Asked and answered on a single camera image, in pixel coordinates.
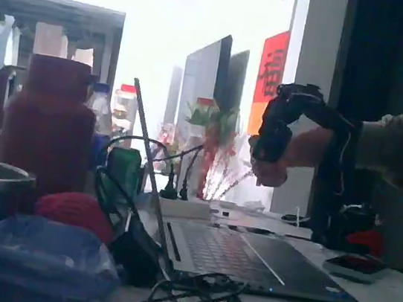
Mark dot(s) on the small dark panel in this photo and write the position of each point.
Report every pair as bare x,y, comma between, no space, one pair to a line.
237,81

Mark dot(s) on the black laptop charger brick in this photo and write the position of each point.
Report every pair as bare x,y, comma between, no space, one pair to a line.
136,254

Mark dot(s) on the silver laptop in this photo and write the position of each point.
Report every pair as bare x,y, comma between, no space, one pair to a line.
232,253

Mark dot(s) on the hanging white cloth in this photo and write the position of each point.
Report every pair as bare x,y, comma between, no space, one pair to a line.
83,56

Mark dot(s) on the blue plastic bag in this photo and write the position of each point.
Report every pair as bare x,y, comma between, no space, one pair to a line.
43,264

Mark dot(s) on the hanging beige towel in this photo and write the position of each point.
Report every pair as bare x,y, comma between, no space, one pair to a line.
50,39

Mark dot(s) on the red branch decoration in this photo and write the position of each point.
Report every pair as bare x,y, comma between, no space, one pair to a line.
228,177

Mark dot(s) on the dark door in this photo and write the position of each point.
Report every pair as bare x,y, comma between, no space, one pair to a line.
399,55

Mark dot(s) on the dark window frame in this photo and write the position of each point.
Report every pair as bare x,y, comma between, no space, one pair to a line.
56,6

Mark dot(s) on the olive shirt torso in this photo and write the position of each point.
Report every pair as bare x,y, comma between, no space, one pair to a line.
400,149

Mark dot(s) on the red knitted ball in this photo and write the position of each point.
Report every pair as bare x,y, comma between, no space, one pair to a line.
73,212

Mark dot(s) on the green potted plant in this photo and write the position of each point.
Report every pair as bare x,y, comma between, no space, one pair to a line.
205,121

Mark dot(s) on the red orange calligraphy poster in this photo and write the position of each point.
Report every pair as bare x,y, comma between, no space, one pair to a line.
270,74

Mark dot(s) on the white power strip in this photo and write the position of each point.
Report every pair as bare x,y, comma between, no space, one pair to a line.
189,209

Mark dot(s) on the black smartphone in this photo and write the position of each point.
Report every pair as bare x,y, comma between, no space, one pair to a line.
355,268

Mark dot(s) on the leader arm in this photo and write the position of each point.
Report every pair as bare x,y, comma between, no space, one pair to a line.
335,121

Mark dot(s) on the large grey panel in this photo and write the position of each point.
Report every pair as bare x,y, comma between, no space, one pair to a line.
204,80

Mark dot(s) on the blue-capped bottle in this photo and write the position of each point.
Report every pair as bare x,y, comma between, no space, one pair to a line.
100,107

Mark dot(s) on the person's right hand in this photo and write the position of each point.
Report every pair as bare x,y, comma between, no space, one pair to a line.
298,153

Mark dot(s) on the dark red thermos jug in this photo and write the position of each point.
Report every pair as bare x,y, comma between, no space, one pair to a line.
47,129

